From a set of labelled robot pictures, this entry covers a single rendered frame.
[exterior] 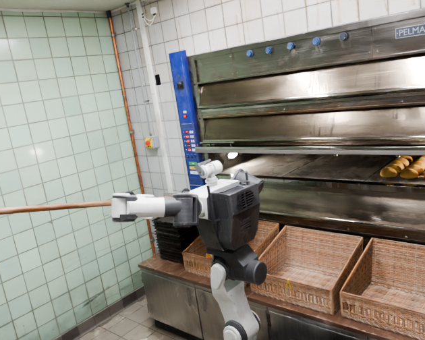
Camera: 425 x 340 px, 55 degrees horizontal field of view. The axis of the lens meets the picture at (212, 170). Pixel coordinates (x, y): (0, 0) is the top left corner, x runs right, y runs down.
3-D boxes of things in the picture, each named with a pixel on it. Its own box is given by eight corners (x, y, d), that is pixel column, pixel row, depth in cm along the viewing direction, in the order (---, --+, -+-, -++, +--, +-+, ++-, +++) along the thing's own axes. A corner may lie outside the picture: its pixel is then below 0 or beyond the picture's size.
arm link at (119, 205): (129, 218, 199) (103, 220, 182) (129, 196, 200) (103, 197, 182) (147, 218, 195) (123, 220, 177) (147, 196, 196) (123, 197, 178)
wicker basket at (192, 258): (224, 245, 334) (220, 214, 328) (285, 258, 297) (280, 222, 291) (183, 271, 299) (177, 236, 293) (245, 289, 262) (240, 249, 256)
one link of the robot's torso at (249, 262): (270, 278, 202) (265, 245, 198) (254, 291, 193) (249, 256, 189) (226, 268, 221) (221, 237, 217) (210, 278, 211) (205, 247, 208)
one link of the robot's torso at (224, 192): (274, 238, 205) (265, 169, 198) (228, 266, 183) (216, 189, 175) (231, 229, 227) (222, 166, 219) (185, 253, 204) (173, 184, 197)
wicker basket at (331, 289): (289, 260, 292) (285, 224, 286) (367, 276, 255) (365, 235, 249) (249, 292, 257) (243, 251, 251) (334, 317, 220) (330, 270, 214)
